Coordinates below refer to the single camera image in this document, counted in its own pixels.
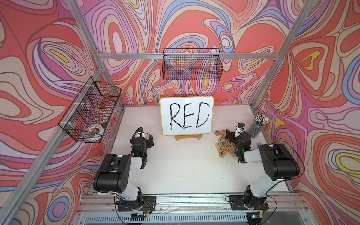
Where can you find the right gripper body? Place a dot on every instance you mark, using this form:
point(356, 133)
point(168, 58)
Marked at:
point(235, 138)

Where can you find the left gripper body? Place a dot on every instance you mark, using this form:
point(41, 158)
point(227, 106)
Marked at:
point(138, 139)

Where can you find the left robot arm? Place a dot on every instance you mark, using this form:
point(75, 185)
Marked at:
point(114, 172)

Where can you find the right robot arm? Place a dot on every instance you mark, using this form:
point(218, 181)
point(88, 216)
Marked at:
point(278, 164)

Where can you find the whiteboard with RED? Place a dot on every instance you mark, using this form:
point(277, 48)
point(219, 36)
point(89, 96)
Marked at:
point(182, 116)

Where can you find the cup of pencils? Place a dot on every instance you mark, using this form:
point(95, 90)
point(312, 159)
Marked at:
point(257, 125)

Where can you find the tape roll in basket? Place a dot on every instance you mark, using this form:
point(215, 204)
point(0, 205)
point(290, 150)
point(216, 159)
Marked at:
point(94, 132)

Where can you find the left wire basket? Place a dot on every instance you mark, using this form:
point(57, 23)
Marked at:
point(94, 104)

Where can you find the wire basket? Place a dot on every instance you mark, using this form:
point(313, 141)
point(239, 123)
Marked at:
point(192, 64)
point(94, 104)

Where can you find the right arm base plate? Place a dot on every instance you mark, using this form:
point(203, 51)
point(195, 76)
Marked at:
point(241, 203)

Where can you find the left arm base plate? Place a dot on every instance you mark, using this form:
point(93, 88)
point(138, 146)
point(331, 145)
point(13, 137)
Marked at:
point(141, 204)

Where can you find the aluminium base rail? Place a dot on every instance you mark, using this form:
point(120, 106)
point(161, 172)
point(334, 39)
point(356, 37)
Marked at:
point(198, 209)

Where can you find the back wire basket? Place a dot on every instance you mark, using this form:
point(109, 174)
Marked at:
point(192, 64)

